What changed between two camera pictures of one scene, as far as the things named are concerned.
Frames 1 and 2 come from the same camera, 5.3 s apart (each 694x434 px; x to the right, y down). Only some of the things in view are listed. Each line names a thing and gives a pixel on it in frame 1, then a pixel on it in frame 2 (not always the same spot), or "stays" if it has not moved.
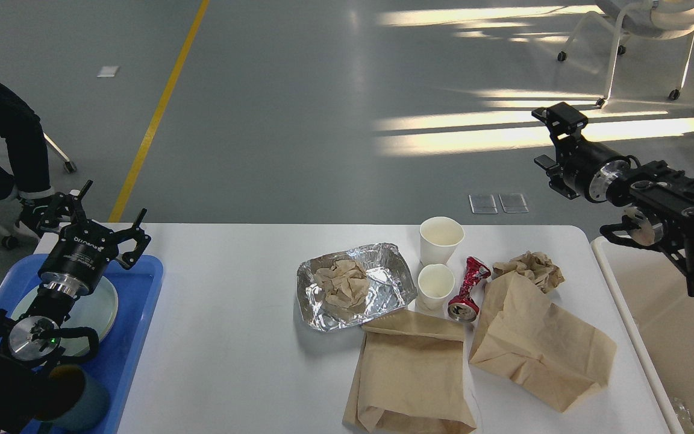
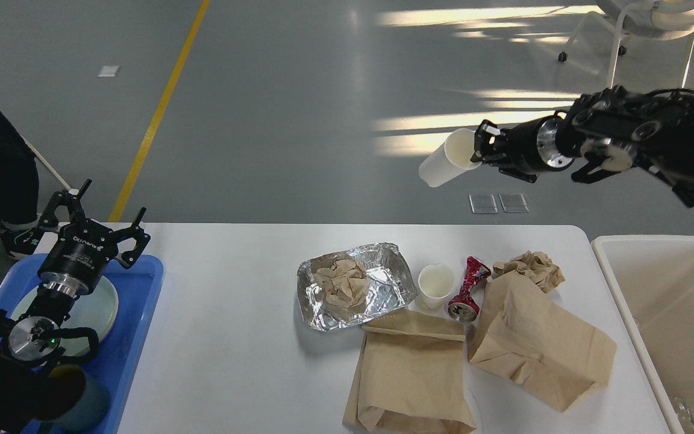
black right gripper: [587, 167] to [532, 146]
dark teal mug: [66, 398] stays
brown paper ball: [547, 276] stays
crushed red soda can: [464, 307] stays
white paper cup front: [435, 283] stays
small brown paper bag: [520, 334] stays
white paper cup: [439, 237] to [450, 158]
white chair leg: [68, 164] to [37, 153]
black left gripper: [82, 249] stays
